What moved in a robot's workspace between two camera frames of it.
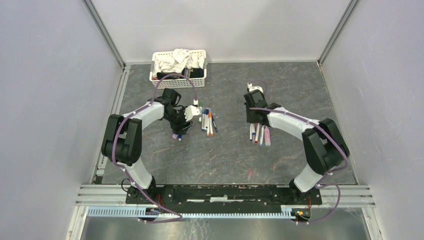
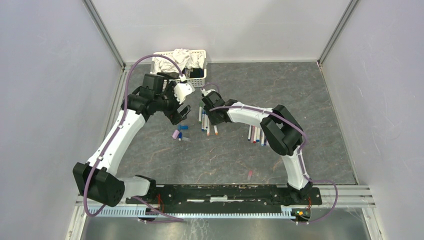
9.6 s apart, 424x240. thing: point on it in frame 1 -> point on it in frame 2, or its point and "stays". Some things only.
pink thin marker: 254,133 stays
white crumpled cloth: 179,60 stays
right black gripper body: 250,117 -> 213,118
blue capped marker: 261,135 stays
